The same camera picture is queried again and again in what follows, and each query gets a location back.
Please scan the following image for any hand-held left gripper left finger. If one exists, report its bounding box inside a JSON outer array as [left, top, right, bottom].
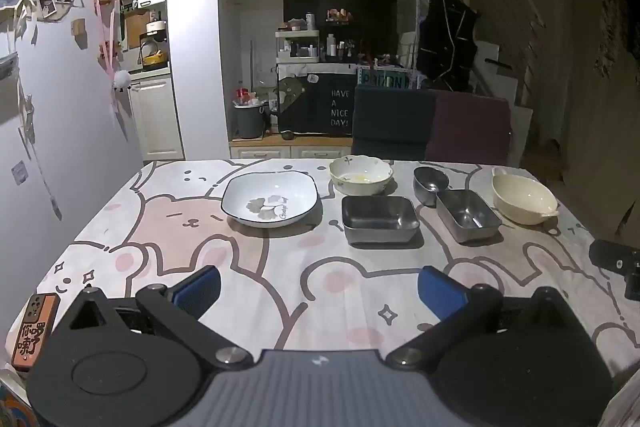
[[67, 265, 253, 370]]

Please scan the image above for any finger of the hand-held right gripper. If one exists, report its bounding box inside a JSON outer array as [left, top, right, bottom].
[[589, 239, 640, 274]]

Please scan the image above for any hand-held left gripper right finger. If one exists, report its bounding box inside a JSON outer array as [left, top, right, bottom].
[[385, 265, 576, 370]]

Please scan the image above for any small rectangular steel tray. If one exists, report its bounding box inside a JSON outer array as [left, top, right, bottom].
[[436, 189, 503, 243]]

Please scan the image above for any large square steel tray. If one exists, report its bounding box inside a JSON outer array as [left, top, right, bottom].
[[341, 195, 421, 246]]

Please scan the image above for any cream two-handled bowl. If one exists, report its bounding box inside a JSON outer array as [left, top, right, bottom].
[[491, 166, 561, 236]]

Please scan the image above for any round steel bowl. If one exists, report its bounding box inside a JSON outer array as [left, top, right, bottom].
[[413, 166, 451, 206]]

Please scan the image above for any white floral bowl yellow rim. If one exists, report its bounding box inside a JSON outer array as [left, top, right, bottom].
[[328, 156, 394, 196]]

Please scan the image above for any bear print tablecloth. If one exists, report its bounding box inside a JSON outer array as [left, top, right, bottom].
[[39, 158, 640, 378]]

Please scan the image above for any maroon chair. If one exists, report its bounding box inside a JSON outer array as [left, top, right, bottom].
[[425, 89, 512, 166]]

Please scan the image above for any phone in orange case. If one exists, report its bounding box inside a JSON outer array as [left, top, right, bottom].
[[11, 293, 62, 370]]

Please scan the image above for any wooden top drawer cabinet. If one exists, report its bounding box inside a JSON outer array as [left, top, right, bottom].
[[229, 134, 353, 160]]

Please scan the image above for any grey trash bin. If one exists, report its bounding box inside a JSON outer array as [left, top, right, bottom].
[[232, 102, 266, 139]]

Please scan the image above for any white kitchen base cabinet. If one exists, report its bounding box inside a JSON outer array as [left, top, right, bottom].
[[131, 77, 185, 160]]

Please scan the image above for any white staircase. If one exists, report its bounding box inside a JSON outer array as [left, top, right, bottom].
[[475, 39, 532, 138]]

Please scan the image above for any green bag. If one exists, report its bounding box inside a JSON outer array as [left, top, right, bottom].
[[276, 77, 306, 112]]

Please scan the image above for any teal lettered sign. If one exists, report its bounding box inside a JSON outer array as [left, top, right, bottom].
[[361, 69, 407, 88]]

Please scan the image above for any pink ribbon with white pompom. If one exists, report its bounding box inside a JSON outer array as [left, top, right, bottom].
[[95, 0, 132, 90]]

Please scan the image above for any dark hanging garland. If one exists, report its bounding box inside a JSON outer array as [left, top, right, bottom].
[[595, 0, 640, 78]]

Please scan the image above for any black hanging jacket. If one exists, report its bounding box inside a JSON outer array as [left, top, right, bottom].
[[416, 0, 478, 90]]

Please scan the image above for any white shelf organizer with bottles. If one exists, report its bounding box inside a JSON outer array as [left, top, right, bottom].
[[275, 29, 321, 62]]

